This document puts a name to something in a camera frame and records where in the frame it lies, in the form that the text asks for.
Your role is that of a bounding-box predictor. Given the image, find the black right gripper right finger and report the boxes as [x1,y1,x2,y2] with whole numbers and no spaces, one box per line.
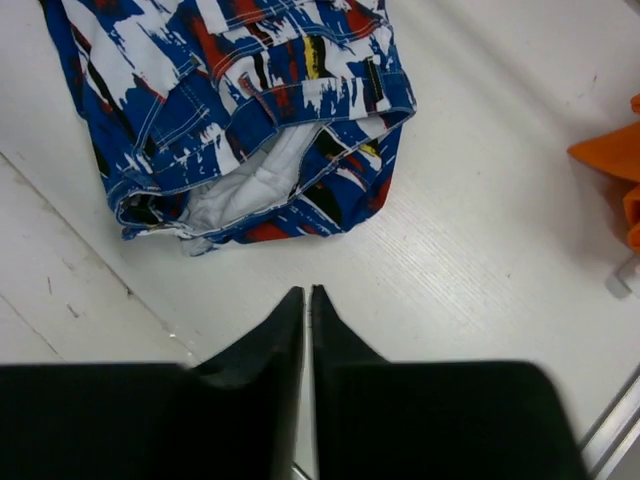
[310,285,588,479]

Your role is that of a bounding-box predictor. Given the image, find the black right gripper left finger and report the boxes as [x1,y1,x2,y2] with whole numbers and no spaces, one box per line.
[1,287,305,479]

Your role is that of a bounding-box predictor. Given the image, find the blue patterned trousers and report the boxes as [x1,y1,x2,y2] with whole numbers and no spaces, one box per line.
[41,1,416,256]

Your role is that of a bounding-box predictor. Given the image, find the orange cloth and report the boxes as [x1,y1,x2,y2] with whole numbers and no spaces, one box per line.
[567,122,639,253]

